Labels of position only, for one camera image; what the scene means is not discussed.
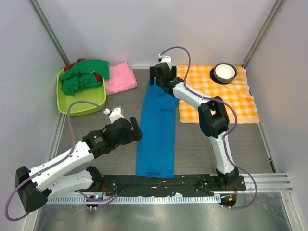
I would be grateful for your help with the white slotted cable duct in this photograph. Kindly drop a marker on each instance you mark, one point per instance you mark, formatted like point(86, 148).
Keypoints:
point(177, 199)

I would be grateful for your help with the orange checkered cloth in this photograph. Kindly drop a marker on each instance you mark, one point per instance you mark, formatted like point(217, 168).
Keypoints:
point(236, 93)

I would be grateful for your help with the blue t shirt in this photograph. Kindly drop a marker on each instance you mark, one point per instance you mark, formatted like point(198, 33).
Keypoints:
point(155, 156)

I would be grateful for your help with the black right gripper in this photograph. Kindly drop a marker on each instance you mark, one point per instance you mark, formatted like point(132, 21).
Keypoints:
point(151, 75)

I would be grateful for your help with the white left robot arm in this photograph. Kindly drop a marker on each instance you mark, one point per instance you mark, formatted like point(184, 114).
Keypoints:
point(37, 185)

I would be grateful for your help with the lime green plastic basin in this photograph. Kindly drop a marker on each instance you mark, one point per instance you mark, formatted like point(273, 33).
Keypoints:
point(94, 95)

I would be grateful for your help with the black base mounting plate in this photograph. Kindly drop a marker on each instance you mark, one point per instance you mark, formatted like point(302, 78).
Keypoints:
point(186, 185)

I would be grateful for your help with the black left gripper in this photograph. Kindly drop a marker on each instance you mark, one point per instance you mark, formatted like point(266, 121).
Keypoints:
point(137, 133)

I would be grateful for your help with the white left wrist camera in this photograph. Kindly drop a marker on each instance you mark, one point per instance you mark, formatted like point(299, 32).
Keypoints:
point(114, 114)

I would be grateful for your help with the folded pink t shirt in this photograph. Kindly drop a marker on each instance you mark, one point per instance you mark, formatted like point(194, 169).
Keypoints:
point(121, 79)

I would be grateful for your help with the black white bowl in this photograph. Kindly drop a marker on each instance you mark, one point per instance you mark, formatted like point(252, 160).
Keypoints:
point(223, 73)

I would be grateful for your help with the red t shirt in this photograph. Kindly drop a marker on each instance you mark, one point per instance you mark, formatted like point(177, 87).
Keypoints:
point(98, 77)

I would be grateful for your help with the green t shirt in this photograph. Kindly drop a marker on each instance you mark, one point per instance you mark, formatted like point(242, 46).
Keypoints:
point(81, 76)

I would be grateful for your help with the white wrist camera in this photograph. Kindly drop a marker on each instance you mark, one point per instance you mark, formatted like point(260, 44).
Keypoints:
point(165, 59)
point(114, 114)

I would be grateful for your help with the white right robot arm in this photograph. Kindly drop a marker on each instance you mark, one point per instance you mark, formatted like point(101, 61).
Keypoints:
point(213, 119)

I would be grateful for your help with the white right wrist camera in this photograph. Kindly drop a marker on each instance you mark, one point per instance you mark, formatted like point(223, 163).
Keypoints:
point(165, 59)

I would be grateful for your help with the aluminium frame rail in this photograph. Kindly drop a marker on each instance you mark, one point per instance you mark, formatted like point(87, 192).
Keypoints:
point(267, 183)

